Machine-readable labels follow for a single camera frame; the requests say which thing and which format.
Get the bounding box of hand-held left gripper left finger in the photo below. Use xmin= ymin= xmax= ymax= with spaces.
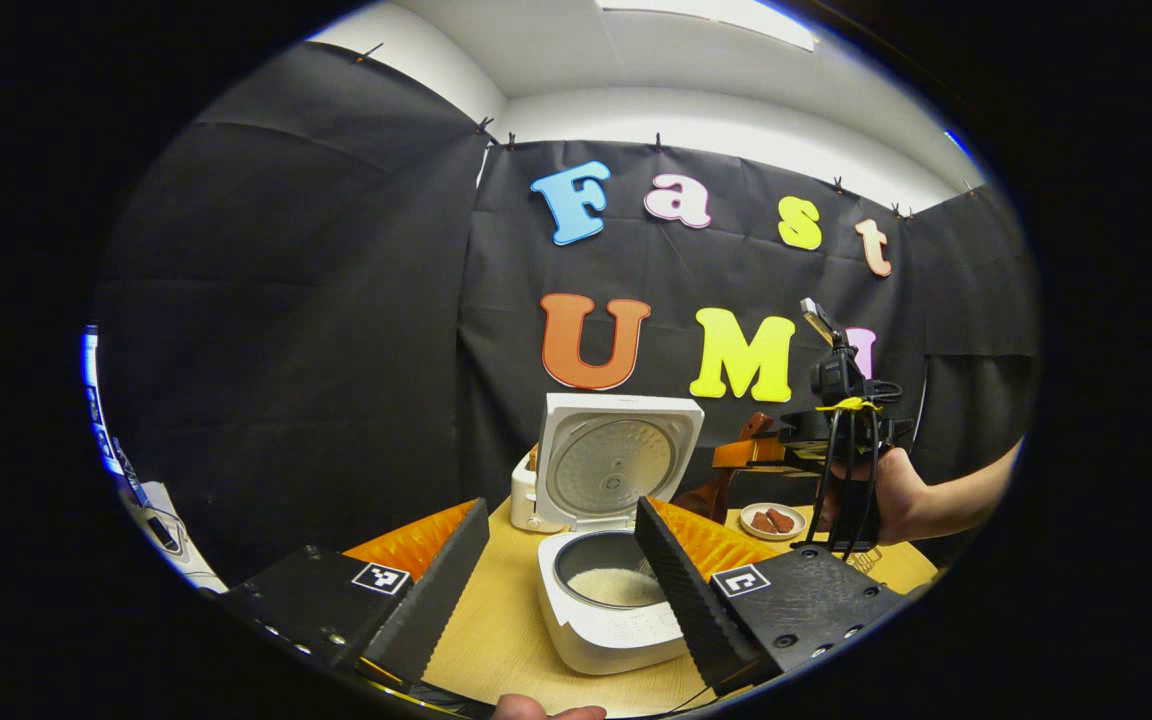
xmin=219 ymin=497 xmax=491 ymax=686

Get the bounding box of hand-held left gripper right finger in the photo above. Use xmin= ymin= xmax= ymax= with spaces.
xmin=634 ymin=495 xmax=905 ymax=698

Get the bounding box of white rice cooker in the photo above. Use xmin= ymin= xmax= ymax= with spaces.
xmin=536 ymin=393 xmax=707 ymax=676

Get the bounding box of white round plate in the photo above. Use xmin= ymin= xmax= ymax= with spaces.
xmin=741 ymin=503 xmax=807 ymax=541

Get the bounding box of white toaster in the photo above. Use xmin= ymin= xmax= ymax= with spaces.
xmin=511 ymin=445 xmax=565 ymax=534

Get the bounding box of black backdrop cloth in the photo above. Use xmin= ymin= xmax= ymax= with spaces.
xmin=94 ymin=42 xmax=1042 ymax=591

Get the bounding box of black cable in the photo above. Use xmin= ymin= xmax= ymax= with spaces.
xmin=804 ymin=400 xmax=887 ymax=559

